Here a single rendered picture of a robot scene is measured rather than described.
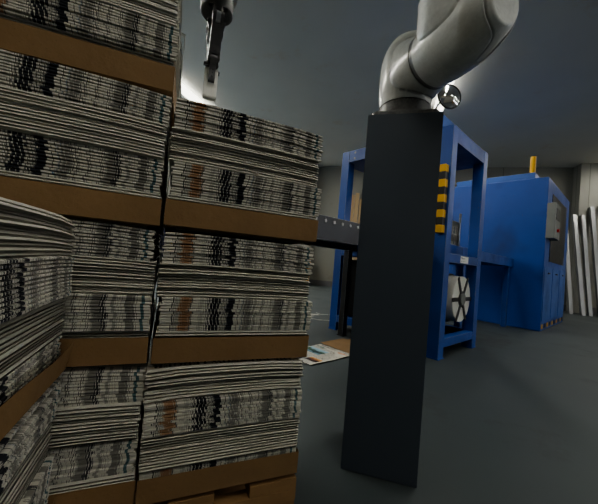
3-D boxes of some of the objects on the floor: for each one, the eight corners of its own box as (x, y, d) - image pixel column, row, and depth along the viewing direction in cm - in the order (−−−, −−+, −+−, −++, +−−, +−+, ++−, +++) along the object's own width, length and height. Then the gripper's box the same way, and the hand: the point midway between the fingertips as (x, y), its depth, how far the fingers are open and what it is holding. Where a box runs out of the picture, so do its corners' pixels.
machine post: (437, 360, 198) (454, 122, 202) (424, 356, 204) (441, 126, 208) (443, 358, 203) (460, 127, 208) (430, 354, 210) (446, 131, 214)
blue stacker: (550, 333, 336) (562, 146, 342) (433, 312, 432) (443, 166, 438) (571, 323, 436) (579, 178, 442) (472, 307, 533) (480, 189, 538)
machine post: (472, 348, 238) (485, 150, 242) (459, 345, 244) (473, 152, 248) (476, 347, 244) (489, 153, 248) (464, 344, 250) (477, 155, 254)
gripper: (198, 13, 77) (190, 106, 77) (204, -31, 65) (194, 80, 64) (229, 24, 80) (220, 114, 79) (239, -16, 68) (230, 90, 67)
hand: (210, 84), depth 72 cm, fingers closed
